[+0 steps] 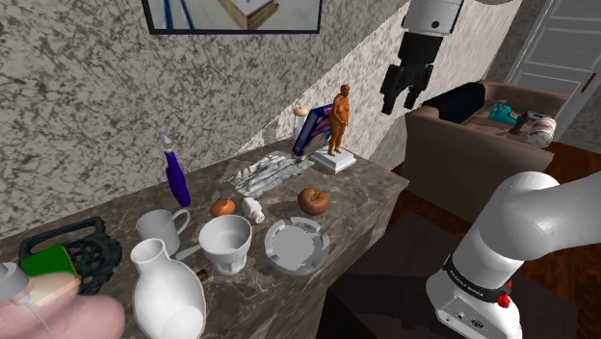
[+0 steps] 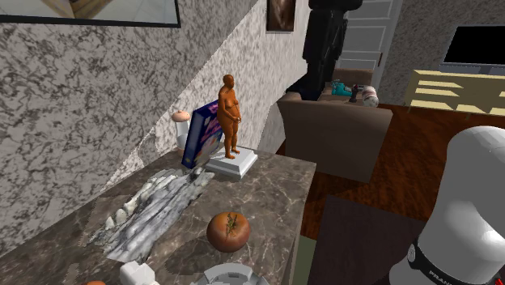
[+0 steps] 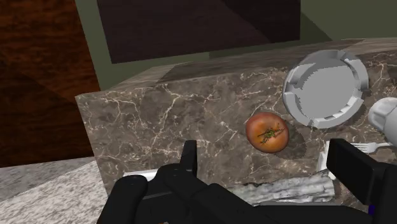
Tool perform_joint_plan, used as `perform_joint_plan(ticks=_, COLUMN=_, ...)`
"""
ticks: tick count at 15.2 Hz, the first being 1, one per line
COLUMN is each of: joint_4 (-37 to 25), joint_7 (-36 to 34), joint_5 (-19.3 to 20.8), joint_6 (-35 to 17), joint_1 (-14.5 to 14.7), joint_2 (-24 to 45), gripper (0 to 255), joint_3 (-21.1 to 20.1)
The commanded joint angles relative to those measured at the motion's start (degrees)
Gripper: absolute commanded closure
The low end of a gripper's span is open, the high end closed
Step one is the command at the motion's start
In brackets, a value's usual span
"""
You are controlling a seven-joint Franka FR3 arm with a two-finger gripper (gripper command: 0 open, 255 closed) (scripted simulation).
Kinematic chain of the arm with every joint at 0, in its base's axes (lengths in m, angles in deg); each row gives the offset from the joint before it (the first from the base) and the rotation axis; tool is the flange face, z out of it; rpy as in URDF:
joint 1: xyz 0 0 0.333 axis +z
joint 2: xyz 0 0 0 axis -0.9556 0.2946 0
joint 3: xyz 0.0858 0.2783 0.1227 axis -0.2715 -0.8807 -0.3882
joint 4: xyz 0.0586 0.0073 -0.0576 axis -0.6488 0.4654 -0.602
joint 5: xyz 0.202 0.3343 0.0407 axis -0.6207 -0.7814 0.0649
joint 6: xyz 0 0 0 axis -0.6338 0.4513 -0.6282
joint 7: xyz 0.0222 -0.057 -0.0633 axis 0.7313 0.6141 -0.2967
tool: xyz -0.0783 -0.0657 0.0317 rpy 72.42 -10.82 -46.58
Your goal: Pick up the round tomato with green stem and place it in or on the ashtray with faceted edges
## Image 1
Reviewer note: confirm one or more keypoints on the green and pale box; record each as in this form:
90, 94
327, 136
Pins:
49, 263

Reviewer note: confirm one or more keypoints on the white mug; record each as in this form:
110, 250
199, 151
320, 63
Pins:
157, 230

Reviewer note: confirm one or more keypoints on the white footed cup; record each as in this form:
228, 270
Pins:
225, 244

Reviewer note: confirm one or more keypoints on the purple spray bottle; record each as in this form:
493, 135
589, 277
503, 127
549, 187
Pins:
177, 180

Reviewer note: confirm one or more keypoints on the brown sofa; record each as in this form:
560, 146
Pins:
460, 159

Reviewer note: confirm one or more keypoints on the purple blue box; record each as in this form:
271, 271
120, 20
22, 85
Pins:
312, 131

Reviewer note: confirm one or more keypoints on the white round vase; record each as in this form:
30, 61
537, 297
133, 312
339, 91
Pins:
166, 296

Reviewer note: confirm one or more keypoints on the small white figure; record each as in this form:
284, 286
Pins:
253, 210

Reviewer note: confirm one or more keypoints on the black framed wall picture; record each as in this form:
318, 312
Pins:
235, 16

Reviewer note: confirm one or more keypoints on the black openwork trivet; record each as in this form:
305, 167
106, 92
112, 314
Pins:
96, 253

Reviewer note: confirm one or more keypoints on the orange figure on white base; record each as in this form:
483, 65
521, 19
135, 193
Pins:
339, 119

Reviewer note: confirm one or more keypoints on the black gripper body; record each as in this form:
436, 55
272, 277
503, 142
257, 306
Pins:
419, 49

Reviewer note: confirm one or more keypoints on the small brown cylinder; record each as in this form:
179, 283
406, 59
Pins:
203, 275

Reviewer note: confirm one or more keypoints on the grey marbled cloth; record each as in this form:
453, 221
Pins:
267, 171

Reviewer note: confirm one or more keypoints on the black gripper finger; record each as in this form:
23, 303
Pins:
390, 89
420, 84

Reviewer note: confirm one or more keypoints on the white bottle with pink cap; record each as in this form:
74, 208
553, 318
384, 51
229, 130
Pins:
299, 122

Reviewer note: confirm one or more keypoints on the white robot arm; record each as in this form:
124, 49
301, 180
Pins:
512, 230

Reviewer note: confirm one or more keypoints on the brown red apple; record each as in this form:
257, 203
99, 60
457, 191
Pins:
312, 202

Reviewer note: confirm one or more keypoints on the white panel door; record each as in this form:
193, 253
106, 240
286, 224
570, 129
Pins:
559, 51

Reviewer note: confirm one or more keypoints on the grey round ashtray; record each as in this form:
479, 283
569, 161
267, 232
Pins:
296, 246

